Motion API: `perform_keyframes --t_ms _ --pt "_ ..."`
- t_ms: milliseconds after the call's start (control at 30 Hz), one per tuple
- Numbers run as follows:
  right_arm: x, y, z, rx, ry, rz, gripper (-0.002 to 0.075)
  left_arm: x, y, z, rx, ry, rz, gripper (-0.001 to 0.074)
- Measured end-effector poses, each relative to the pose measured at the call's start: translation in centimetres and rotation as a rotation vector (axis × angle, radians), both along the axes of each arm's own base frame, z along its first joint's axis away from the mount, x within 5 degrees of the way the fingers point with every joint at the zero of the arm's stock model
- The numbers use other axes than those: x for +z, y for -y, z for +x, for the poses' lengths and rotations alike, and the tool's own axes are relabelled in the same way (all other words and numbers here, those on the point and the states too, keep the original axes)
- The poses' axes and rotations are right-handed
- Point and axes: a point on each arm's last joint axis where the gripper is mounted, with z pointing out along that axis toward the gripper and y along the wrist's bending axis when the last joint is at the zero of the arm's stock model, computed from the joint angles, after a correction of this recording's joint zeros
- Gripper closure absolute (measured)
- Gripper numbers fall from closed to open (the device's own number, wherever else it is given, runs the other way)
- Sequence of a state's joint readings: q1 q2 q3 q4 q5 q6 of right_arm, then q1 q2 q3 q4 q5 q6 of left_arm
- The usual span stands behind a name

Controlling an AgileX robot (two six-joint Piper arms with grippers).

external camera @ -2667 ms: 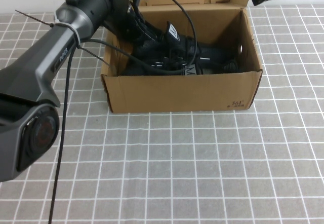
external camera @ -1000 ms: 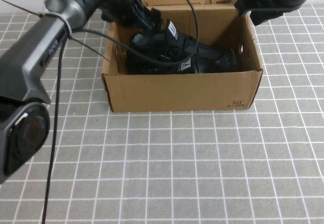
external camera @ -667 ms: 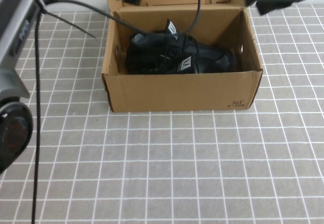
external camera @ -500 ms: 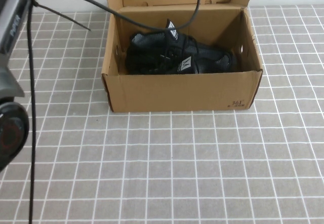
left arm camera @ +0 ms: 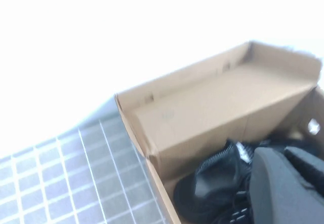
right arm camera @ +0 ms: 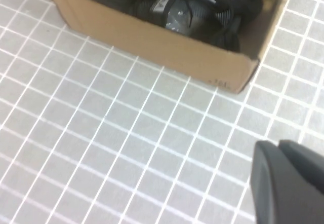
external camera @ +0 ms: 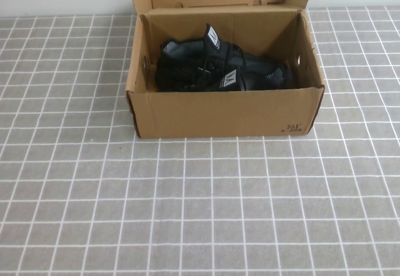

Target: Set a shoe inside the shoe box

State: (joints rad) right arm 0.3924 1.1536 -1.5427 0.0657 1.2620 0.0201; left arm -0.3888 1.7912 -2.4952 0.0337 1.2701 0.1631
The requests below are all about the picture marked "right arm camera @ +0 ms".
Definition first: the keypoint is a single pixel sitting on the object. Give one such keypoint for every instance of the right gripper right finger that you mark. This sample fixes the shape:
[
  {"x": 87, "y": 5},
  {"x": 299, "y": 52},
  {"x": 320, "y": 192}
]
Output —
[{"x": 308, "y": 163}]

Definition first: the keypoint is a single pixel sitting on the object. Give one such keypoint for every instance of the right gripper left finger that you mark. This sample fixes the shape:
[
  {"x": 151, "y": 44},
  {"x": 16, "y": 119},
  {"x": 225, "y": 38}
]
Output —
[{"x": 273, "y": 196}]

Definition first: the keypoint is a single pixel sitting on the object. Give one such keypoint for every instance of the brown cardboard shoe box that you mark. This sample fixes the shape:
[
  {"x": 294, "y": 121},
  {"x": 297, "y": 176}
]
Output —
[{"x": 177, "y": 54}]

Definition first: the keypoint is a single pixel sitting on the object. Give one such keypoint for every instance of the grey checked tablecloth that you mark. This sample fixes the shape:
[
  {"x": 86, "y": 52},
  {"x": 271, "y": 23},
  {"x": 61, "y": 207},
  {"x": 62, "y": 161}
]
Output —
[{"x": 101, "y": 145}]

